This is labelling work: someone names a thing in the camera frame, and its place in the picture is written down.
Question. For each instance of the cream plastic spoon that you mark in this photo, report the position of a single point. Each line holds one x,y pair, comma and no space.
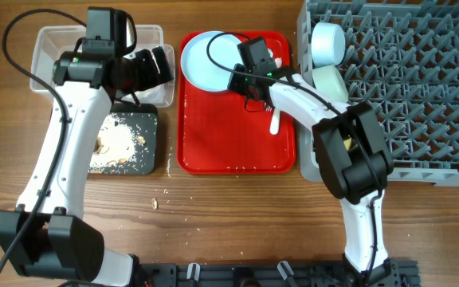
275,122

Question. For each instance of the clear plastic waste bin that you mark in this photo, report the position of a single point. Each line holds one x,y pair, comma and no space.
52,41

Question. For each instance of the pink plastic fork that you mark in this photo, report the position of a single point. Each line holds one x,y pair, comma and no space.
278,61

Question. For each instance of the light blue plastic bowl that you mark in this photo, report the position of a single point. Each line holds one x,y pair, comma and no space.
328,44

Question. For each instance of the black food waste tray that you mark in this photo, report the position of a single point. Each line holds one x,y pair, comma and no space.
87,119

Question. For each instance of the yellow plastic cup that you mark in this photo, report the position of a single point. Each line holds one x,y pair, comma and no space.
347,143

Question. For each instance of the grey dishwasher rack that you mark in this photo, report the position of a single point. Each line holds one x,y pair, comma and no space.
402,58

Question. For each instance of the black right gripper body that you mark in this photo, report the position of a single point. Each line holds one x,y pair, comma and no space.
245,86

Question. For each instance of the green plastic bowl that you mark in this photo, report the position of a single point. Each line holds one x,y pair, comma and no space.
328,81

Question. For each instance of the light blue plastic plate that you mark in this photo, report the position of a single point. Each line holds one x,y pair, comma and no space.
200,71

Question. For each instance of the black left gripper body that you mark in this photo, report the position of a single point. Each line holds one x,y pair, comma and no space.
142,72

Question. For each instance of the food scrap on table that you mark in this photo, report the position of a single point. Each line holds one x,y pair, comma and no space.
155,204

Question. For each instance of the rice and food scraps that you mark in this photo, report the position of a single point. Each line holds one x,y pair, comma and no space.
126,144

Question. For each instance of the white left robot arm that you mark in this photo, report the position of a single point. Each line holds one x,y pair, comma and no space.
45,235

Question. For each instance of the red plastic tray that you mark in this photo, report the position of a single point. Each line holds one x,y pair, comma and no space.
224,132

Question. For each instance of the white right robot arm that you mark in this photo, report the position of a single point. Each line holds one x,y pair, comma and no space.
353,159

